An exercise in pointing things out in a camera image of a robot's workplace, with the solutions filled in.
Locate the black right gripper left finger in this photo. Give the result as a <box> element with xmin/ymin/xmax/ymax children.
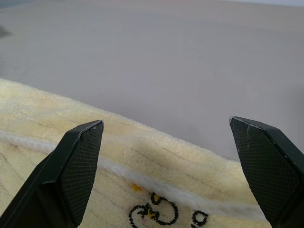
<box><xmin>0</xmin><ymin>120</ymin><xmax>105</xmax><ymax>228</ymax></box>

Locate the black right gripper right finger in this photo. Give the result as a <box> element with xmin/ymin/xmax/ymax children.
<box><xmin>228</xmin><ymin>116</ymin><xmax>304</xmax><ymax>228</ymax></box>

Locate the pale yellow embroidered towel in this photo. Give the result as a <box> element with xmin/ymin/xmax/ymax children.
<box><xmin>0</xmin><ymin>78</ymin><xmax>269</xmax><ymax>228</ymax></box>

